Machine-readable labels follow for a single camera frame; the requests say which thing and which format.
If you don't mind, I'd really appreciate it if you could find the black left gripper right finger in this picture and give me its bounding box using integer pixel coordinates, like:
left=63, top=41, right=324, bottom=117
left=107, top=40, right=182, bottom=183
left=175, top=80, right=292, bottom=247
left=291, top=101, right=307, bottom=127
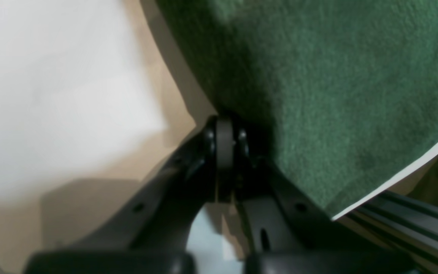
left=234, top=125, right=417, bottom=274

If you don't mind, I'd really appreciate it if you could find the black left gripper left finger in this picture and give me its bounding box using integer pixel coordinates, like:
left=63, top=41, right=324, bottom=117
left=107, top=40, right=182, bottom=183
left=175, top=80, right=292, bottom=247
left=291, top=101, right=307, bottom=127
left=24, top=116, right=235, bottom=274

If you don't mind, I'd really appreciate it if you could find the dark green t-shirt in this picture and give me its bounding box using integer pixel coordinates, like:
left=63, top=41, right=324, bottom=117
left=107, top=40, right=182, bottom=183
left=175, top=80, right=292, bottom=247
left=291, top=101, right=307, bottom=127
left=157, top=0, right=438, bottom=220

